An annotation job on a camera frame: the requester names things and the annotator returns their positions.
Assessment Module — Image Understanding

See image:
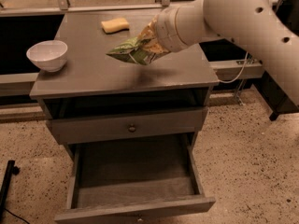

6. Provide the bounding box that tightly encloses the grey wooden drawer cabinet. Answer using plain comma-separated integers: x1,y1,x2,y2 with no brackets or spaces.
29,7,220,154

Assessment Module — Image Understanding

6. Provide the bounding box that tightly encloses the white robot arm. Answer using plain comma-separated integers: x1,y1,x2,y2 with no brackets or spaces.
138,0,299,105

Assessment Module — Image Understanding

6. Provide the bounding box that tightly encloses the white hanging cable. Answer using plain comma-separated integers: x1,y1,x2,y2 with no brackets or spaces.
216,50,250,85

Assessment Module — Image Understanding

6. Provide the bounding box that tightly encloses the closed grey top drawer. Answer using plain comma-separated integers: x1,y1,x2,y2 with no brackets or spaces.
47,107,207,145

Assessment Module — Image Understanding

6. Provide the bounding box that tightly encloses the black stand leg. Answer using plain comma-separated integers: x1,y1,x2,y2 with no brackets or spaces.
0,160,20,220

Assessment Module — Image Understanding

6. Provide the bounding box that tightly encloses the green jalapeno chip bag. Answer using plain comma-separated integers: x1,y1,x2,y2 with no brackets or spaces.
107,36,163,65

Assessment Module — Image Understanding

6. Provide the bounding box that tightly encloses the open grey middle drawer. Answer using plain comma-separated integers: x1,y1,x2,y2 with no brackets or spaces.
55,133,215,224

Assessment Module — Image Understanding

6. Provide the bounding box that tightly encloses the yellow sponge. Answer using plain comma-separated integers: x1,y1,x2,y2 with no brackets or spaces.
101,18,130,34

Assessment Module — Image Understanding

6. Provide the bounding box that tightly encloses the white ceramic bowl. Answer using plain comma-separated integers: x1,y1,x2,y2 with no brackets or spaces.
26,40,68,72

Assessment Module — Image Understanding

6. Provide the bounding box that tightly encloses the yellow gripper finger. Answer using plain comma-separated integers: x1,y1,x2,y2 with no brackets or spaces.
142,38,169,56
138,17,157,40

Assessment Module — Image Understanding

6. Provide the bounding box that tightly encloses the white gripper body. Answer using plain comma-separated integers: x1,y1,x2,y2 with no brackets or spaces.
155,7,187,52

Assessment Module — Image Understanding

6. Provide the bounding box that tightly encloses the round drawer knob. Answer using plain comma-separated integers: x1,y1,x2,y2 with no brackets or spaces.
128,124,136,133

